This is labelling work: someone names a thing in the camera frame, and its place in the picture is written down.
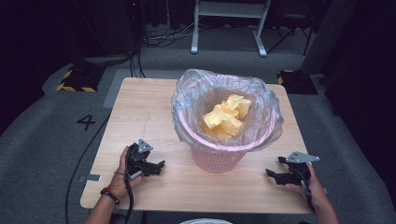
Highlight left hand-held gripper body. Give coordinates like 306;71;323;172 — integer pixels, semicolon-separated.
125;138;154;179

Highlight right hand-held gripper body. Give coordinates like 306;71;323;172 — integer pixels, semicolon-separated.
285;150;320;187

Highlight person's right hand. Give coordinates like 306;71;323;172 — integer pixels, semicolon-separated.
284;161;329;213

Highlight person's left hand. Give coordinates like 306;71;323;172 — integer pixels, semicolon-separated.
112;145;145;201

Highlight grey tape strip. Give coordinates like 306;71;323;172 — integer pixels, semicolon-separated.
78;174;103;184

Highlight pink mesh trash basket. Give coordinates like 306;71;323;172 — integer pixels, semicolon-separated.
177;106;278;175

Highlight clear plastic trash bag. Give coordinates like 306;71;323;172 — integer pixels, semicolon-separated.
170;68;285;153

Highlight crumpled yellow paper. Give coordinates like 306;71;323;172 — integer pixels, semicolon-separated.
202;93;252;140

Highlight white round object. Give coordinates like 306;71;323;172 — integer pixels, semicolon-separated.
179;217;233;224

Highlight black yellow striped floor block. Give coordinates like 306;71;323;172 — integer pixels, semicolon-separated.
276;69;319;96
56;64;106;93

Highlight grey upright column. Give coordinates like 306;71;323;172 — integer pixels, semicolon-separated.
299;0;360;76

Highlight black folding chair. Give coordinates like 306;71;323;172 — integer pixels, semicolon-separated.
266;0;316;57

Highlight left hand-held gripper cable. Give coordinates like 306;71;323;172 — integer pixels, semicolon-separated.
122;174;135;224

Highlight dark bead bracelet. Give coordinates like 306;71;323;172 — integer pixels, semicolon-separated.
99;186;121;206

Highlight black floor cable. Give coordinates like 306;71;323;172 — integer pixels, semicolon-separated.
64;113;112;224

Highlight bundle of floor cables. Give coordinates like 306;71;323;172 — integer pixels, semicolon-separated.
142;21;200;49

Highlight white metal desk frame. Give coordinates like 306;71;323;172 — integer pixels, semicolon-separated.
190;0;273;58

